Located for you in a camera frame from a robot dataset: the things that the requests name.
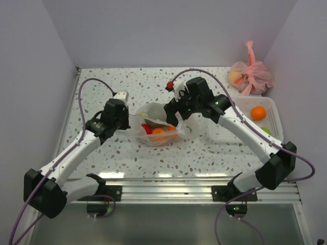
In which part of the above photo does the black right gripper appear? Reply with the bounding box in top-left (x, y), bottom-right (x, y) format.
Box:
top-left (165, 86), bottom-right (202, 127)

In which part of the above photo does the clear printed plastic bag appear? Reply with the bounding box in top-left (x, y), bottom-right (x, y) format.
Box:
top-left (128, 103), bottom-right (200, 146)

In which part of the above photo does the red fruit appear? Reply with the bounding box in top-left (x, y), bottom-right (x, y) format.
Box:
top-left (142, 124), bottom-right (152, 135)

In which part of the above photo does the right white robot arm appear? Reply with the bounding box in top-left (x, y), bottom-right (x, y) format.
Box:
top-left (164, 77), bottom-right (297, 201)

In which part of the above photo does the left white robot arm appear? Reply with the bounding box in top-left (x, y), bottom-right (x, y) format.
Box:
top-left (24, 92), bottom-right (130, 218)

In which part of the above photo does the peach in pink bag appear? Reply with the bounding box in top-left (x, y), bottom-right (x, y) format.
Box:
top-left (228, 70), bottom-right (244, 85)

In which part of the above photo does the pink plastic bag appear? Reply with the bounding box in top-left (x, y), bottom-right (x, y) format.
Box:
top-left (227, 40), bottom-right (274, 96)

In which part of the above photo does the white plastic basket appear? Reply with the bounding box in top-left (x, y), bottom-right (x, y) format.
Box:
top-left (206, 96), bottom-right (285, 144)

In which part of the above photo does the orange in basket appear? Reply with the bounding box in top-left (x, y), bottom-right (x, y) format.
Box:
top-left (250, 106), bottom-right (267, 121)

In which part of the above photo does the green apple in basket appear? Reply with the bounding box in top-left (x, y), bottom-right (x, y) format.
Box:
top-left (261, 127), bottom-right (271, 135)

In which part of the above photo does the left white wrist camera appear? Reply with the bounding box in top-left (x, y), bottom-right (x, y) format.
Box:
top-left (113, 91), bottom-right (129, 106)

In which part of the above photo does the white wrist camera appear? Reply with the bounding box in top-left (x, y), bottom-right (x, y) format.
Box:
top-left (166, 81), bottom-right (187, 101)
top-left (113, 91), bottom-right (129, 106)

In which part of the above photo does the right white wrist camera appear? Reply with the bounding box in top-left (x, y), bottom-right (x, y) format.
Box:
top-left (166, 81), bottom-right (187, 101)

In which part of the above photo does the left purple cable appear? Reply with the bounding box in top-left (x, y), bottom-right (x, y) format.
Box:
top-left (9, 78), bottom-right (118, 245)

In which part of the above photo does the left black base bracket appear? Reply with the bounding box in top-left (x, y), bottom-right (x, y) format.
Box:
top-left (86, 185), bottom-right (123, 202)

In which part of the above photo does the black base bracket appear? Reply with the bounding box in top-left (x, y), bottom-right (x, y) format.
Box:
top-left (86, 185), bottom-right (123, 202)
top-left (211, 185), bottom-right (258, 203)

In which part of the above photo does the aluminium mounting rail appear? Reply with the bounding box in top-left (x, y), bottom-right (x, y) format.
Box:
top-left (106, 177), bottom-right (301, 204)

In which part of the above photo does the right black base bracket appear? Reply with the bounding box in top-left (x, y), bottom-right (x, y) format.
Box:
top-left (211, 185), bottom-right (258, 203)

